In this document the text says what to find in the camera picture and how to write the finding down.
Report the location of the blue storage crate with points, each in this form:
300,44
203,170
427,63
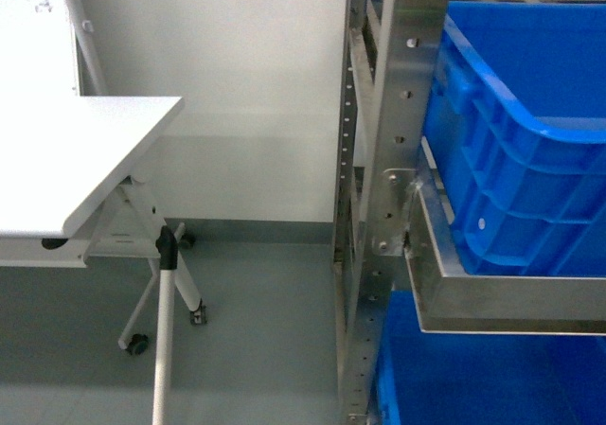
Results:
516,125
430,378

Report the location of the steel shelf rack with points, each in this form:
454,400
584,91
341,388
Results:
392,228

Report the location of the white board on stand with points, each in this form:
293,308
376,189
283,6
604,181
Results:
47,49

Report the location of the blue lower storage crate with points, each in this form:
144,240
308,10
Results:
430,378

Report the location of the white pole black joint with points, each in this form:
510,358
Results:
166,245

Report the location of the white folding table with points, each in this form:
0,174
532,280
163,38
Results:
70,191

